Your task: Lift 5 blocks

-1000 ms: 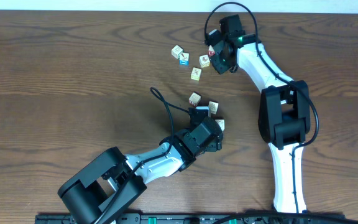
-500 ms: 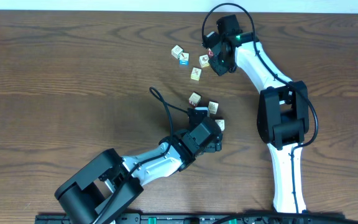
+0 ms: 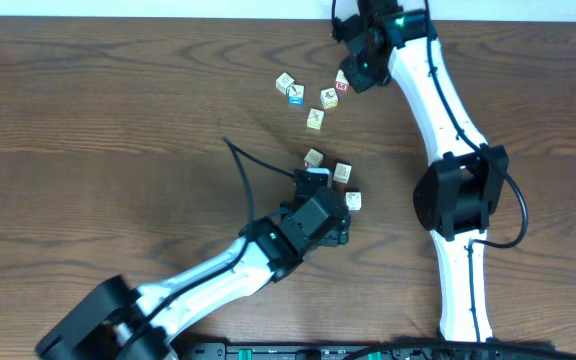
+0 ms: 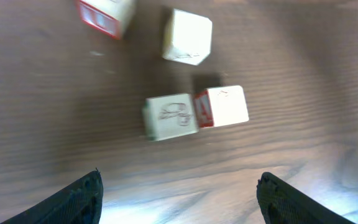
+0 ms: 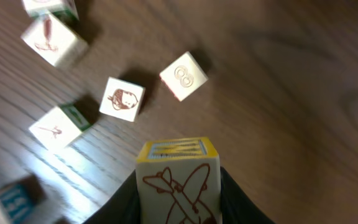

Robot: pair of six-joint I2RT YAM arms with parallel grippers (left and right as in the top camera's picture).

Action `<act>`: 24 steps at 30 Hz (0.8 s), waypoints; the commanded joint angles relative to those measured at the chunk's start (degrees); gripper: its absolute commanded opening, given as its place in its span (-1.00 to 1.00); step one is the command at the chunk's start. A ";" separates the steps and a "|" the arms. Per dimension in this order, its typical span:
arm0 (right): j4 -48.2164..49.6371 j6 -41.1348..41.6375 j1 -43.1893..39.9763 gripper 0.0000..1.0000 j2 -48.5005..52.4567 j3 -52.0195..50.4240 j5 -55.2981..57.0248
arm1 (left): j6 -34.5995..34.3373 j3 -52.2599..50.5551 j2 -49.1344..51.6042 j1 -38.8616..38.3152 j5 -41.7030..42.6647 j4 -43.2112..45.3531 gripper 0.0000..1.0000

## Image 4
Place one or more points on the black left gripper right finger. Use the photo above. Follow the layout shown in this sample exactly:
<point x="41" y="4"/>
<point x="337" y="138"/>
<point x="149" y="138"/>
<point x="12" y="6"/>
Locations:
<point x="279" y="202"/>

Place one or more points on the wooden block red letter side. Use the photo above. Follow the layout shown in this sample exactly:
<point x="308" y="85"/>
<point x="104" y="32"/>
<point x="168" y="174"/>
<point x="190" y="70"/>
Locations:
<point x="111" y="17"/>

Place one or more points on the wooden block red A side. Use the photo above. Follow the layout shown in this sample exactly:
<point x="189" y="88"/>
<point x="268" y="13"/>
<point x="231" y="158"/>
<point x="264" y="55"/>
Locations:
<point x="221" y="106"/>

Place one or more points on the wooden block yellow S side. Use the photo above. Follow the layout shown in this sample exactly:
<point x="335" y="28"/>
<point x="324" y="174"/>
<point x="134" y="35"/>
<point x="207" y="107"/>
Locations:
<point x="187" y="38"/>

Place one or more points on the wooden block with turtle drawing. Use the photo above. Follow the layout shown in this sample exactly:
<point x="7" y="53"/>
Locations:
<point x="169" y="116"/>

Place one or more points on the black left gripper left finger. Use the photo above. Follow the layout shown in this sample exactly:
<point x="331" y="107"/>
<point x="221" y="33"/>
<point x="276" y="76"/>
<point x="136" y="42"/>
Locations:
<point x="80" y="202"/>

